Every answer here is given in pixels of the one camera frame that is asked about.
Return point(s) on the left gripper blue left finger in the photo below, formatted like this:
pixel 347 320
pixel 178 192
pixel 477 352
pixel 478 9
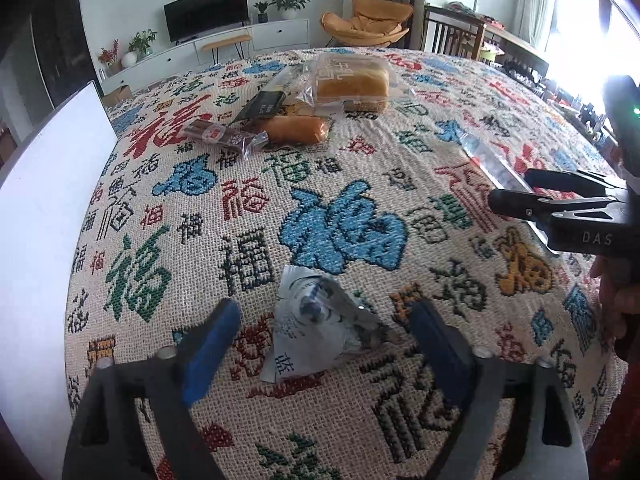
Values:
pixel 106 441

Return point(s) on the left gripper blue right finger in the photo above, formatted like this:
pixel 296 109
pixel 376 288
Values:
pixel 543 440

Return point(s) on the clear plastic snack bag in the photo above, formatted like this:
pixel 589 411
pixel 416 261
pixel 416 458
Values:
pixel 494 167

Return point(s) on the silver triangular snack packet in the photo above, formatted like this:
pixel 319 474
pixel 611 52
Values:
pixel 317 326

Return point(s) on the packaged sausage bun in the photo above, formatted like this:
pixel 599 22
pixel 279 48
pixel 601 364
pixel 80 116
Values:
pixel 251 138

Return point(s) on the person's hand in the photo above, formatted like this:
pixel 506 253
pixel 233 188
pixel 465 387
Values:
pixel 619 300

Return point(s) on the wooden side table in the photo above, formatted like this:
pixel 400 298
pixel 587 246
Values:
pixel 518 49

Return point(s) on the dark wooden chair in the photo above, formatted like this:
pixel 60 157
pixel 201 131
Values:
pixel 452 33

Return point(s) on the woven patterned tablecloth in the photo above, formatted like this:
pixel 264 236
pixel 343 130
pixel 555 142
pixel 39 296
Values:
pixel 389 206

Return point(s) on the packaged bread loaf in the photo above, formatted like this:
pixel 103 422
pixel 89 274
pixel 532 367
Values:
pixel 354 82

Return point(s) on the orange lounge chair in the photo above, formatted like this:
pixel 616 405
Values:
pixel 374 23

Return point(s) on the cardboard box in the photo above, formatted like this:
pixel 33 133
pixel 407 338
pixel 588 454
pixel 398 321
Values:
pixel 118 95

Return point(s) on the black snack packet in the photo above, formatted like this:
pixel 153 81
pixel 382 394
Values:
pixel 265 104

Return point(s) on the white tv cabinet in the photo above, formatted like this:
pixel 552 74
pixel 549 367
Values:
pixel 186 57

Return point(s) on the potted green plant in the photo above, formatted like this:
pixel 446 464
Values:
pixel 289 8

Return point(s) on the red flower arrangement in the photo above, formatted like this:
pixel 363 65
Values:
pixel 109 58

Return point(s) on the small potted plant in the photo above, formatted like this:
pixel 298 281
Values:
pixel 262 11

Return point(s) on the white vase with plant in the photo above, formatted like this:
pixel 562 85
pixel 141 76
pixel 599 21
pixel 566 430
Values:
pixel 140 46

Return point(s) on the small wooden stool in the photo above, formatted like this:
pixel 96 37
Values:
pixel 237 42

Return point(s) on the black television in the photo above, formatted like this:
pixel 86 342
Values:
pixel 188 18

